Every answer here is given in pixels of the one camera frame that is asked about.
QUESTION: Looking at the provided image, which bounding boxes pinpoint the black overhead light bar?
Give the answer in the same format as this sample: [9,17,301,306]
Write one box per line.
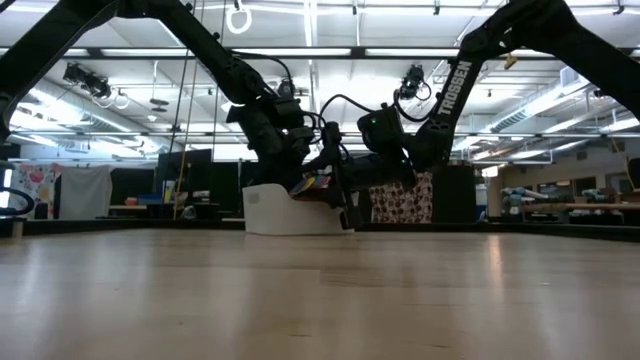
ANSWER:
[0,46,640,62]

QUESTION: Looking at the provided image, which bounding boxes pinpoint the black partition panel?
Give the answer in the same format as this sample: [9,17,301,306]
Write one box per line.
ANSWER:
[155,148,214,221]
[432,164,479,225]

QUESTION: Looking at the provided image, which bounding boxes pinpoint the silver air duct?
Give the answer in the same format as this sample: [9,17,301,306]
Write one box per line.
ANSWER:
[29,74,169,151]

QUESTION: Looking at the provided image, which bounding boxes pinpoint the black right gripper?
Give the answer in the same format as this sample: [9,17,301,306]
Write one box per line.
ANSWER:
[299,103,416,232]

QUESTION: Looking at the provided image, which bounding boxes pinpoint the black track spotlights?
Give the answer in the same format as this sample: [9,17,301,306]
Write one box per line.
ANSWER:
[62,62,114,101]

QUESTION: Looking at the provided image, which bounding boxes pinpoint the grey cloth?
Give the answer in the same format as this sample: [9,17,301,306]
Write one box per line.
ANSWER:
[58,164,115,221]

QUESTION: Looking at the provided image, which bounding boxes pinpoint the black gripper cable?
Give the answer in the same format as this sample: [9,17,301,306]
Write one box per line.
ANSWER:
[230,49,296,97]
[318,93,376,132]

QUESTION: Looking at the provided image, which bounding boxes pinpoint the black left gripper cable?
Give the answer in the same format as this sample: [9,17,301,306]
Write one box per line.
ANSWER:
[230,49,296,97]

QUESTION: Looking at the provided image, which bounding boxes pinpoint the wooden background table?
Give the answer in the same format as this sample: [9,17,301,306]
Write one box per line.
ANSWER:
[519,202,640,212]

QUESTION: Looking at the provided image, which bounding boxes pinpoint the white plastic basket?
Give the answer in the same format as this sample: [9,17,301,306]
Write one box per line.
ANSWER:
[243,182,357,237]

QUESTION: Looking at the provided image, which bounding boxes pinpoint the white ceiling vent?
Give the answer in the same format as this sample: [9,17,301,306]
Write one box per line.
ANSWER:
[559,64,596,89]

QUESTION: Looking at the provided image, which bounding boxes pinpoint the tan hanging cord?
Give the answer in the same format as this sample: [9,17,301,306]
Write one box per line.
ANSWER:
[173,0,206,219]

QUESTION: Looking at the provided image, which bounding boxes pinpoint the floral cloth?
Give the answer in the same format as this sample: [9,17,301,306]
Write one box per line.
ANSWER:
[9,162,64,221]

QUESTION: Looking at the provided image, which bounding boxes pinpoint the white hanging ring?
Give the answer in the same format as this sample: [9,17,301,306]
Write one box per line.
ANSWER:
[224,0,254,36]

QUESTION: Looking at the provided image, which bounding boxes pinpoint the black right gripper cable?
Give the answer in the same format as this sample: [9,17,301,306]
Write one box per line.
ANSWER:
[318,93,376,132]

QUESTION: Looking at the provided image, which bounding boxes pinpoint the black curved cable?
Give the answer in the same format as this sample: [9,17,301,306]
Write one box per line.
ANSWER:
[0,159,36,217]

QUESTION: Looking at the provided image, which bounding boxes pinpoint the black metal table frame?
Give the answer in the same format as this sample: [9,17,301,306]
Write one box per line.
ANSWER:
[0,215,640,245]

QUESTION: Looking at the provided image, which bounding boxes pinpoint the black overhead camera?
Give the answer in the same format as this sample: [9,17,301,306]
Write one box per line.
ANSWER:
[397,63,432,101]

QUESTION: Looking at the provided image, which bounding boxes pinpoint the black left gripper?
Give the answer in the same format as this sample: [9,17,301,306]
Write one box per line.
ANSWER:
[227,94,317,190]

